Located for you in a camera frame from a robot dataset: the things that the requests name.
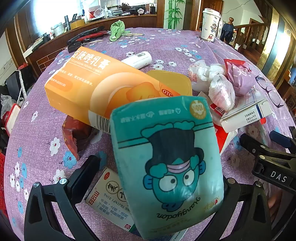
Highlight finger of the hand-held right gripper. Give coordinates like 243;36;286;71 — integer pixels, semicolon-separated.
239;133;296;167
270;126;296;149

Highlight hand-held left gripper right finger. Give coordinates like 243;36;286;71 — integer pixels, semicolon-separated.
203;177;273;241

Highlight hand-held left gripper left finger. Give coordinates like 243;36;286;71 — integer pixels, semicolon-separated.
24;155;101;241

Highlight white red-label medicine box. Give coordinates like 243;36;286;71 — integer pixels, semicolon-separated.
85;167;139;234

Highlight white blue-lined medicine box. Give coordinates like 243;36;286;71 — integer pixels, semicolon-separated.
220;89;273;133

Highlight red white carton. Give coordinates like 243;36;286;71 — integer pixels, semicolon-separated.
209;102;238;156

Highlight red snack wrapper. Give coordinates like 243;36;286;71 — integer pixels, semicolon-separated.
62;115;103;160

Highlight white plastic bag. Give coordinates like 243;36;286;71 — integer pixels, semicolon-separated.
188;60;226;86
208;74;236;111

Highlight pink plastic bag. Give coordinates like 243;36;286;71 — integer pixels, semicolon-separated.
223;59;256;96

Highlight teal cartoon tissue pack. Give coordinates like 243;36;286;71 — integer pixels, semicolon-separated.
109;95;225;240

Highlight orange medicine box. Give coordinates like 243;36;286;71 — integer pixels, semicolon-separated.
44;45;181;135

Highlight white spray bottle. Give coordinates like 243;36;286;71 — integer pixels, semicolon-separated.
120;51;152;70

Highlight eyeglasses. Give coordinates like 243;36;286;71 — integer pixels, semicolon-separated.
255;75;285;108

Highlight purple floral tablecloth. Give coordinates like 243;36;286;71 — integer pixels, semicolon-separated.
3;27;293;241

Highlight red framed white board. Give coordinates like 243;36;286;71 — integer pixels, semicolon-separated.
5;103;22;137

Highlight clear plastic bag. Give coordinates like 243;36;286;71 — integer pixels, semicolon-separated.
0;94;12;118

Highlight wooden stair railing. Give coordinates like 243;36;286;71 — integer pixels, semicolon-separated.
233;22;266;58

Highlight dark blue cloth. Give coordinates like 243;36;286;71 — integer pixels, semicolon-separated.
220;23;234;43

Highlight white cartoon paper cup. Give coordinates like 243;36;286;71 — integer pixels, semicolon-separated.
201;8;222;42

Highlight small black case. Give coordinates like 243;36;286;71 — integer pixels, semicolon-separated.
68;41;85;54

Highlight black red tool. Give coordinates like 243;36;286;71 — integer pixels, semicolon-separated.
67;26;109;47

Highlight wooden door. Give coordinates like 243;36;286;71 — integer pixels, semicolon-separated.
200;0;223;30

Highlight green cloth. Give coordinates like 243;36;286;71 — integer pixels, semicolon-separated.
109;20;126;42

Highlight yellow box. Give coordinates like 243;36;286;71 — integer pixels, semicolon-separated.
70;18;86;29

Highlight bamboo wall decal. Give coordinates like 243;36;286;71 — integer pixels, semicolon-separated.
165;0;183;29

